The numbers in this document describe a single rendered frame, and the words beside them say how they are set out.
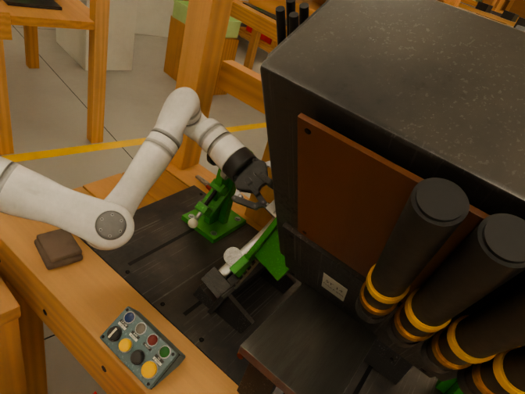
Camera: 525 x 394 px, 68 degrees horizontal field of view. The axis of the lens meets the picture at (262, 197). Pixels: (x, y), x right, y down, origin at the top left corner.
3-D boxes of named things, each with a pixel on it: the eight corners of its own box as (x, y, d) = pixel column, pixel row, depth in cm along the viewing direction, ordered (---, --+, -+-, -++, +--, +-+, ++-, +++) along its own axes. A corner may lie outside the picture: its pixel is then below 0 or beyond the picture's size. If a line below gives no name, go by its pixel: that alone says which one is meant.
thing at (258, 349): (319, 431, 56) (326, 420, 54) (235, 356, 62) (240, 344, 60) (403, 291, 85) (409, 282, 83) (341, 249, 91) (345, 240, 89)
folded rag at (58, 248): (83, 260, 93) (83, 252, 92) (47, 271, 88) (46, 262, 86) (68, 234, 99) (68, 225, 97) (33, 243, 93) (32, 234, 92)
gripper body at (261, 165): (215, 166, 82) (245, 197, 80) (244, 138, 83) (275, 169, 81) (222, 175, 89) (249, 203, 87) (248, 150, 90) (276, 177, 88)
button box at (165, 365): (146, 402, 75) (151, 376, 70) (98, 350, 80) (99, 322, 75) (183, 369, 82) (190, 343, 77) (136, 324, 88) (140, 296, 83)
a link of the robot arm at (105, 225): (124, 256, 73) (-25, 202, 64) (117, 256, 82) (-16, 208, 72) (144, 212, 76) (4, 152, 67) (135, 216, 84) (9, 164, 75)
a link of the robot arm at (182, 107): (205, 90, 85) (172, 139, 81) (207, 112, 94) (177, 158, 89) (176, 77, 86) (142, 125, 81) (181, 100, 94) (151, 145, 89)
